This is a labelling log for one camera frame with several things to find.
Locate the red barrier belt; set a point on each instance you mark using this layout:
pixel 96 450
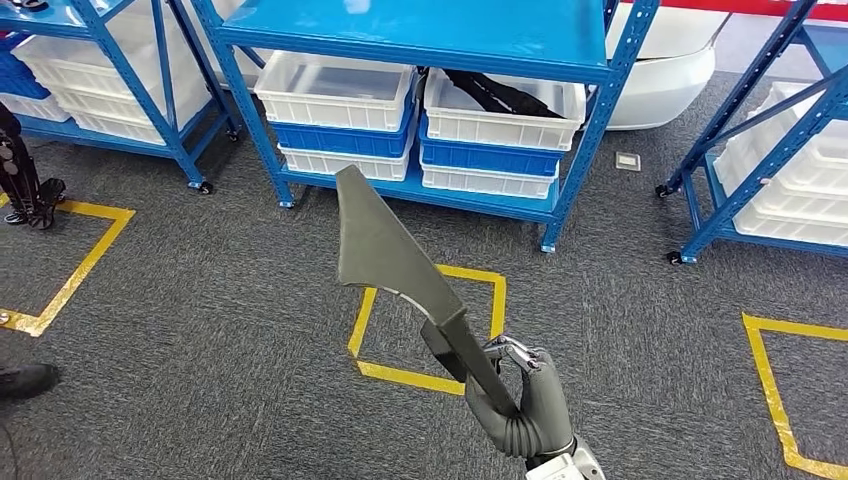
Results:
pixel 729 5

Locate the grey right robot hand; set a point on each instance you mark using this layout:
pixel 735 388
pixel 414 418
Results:
pixel 546 411

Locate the white floor socket plate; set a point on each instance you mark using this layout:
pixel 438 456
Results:
pixel 628 162

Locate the white car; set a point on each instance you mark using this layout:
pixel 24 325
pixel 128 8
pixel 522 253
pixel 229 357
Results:
pixel 662 86

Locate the black plastic part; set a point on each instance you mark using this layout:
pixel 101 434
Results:
pixel 490 93

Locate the black plastic plate frame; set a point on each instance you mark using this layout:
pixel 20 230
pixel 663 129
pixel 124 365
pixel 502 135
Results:
pixel 384 252

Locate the blue metal shelf rack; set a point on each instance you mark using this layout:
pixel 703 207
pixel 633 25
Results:
pixel 762 177
pixel 130 79
pixel 430 26

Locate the small black object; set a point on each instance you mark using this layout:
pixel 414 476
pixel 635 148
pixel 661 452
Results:
pixel 28 4

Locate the yellow floor tape square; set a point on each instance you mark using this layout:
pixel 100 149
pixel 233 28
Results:
pixel 767 378
pixel 99 210
pixel 397 379

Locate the black robot leg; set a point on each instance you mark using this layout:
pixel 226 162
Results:
pixel 26 192

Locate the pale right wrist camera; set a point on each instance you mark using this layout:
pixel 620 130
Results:
pixel 553 476

